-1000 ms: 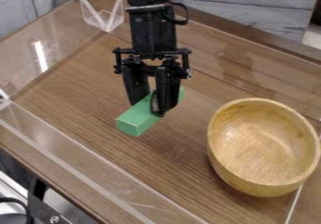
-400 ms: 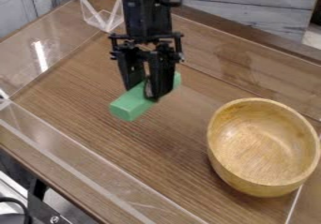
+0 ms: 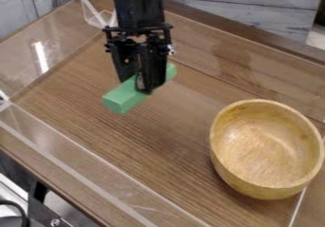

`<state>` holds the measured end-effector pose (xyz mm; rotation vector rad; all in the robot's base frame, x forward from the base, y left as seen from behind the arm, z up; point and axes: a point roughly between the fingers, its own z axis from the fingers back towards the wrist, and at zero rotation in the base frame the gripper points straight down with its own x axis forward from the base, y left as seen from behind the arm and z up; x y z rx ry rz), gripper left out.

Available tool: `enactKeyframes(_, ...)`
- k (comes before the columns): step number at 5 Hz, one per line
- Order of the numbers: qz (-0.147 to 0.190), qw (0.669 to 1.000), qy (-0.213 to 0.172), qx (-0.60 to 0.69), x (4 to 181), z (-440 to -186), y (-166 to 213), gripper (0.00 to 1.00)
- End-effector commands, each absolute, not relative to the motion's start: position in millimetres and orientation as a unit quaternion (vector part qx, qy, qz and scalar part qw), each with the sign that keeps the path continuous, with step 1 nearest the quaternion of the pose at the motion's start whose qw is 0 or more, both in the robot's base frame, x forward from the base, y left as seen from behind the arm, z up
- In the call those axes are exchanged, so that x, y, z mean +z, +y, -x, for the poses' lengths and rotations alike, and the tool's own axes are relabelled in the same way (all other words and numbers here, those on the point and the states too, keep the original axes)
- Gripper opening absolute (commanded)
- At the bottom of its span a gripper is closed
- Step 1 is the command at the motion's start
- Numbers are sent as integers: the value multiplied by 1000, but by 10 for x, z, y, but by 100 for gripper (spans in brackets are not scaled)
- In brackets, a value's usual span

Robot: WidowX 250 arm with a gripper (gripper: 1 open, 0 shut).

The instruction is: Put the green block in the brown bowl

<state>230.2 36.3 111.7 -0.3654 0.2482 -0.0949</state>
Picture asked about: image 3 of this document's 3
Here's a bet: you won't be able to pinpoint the green rectangular block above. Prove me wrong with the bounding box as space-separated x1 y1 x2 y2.
101 62 180 116

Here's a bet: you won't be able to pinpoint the black cable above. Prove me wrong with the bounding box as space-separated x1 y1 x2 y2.
0 199 31 227

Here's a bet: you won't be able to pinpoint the brown wooden bowl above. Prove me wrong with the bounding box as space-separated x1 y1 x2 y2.
210 99 325 200

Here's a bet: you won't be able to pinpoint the clear acrylic tray wall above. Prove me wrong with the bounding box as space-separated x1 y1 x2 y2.
0 100 208 227

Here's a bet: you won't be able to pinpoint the black table leg bracket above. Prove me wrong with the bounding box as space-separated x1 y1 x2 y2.
28 181 74 227

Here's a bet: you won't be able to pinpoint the clear acrylic corner bracket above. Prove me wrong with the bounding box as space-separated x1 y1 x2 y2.
81 0 118 29

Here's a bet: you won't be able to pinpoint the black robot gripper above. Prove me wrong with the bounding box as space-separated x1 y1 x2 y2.
103 0 174 94

